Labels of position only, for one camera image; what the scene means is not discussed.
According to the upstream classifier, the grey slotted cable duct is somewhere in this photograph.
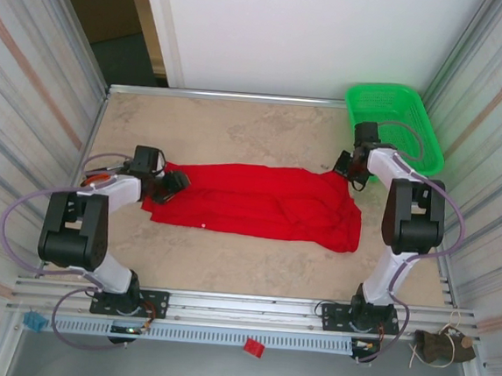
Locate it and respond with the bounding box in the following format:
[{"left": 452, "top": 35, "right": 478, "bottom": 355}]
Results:
[{"left": 51, "top": 310, "right": 356, "bottom": 358}]

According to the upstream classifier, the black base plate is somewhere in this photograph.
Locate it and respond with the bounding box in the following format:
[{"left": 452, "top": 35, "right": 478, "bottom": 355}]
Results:
[
  {"left": 320, "top": 302, "right": 402, "bottom": 339},
  {"left": 88, "top": 285, "right": 171, "bottom": 322}
]

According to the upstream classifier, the small blue plastic block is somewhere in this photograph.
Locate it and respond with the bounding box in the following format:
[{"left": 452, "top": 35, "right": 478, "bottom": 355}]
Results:
[{"left": 21, "top": 311, "right": 50, "bottom": 335}]

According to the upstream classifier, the beige door frame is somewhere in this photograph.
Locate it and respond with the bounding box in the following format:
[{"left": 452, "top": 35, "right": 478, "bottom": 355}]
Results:
[{"left": 114, "top": 0, "right": 177, "bottom": 81}]

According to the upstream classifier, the small circuit board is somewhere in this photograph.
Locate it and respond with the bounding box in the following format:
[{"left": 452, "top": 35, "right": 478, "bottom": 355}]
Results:
[
  {"left": 109, "top": 323, "right": 152, "bottom": 337},
  {"left": 350, "top": 337, "right": 380, "bottom": 354}
]

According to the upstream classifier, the brown cloth bag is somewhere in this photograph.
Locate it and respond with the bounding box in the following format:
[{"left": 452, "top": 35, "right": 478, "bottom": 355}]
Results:
[{"left": 409, "top": 327, "right": 479, "bottom": 372}]

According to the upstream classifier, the red t-shirt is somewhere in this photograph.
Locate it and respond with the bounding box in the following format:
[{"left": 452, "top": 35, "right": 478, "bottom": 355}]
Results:
[{"left": 138, "top": 154, "right": 366, "bottom": 256}]

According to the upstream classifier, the wide aluminium mounting rail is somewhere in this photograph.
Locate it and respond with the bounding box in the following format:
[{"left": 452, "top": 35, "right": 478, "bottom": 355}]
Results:
[{"left": 9, "top": 271, "right": 479, "bottom": 350}]

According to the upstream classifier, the small red plastic block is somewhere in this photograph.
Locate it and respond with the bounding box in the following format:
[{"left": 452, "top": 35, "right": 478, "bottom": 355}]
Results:
[{"left": 243, "top": 337, "right": 267, "bottom": 360}]

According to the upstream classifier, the thin aluminium table rail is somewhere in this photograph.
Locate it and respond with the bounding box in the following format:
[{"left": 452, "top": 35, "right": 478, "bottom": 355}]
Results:
[{"left": 107, "top": 79, "right": 350, "bottom": 115}]

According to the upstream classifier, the green plastic basket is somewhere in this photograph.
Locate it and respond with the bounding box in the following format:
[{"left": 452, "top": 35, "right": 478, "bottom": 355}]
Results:
[{"left": 338, "top": 80, "right": 452, "bottom": 180}]

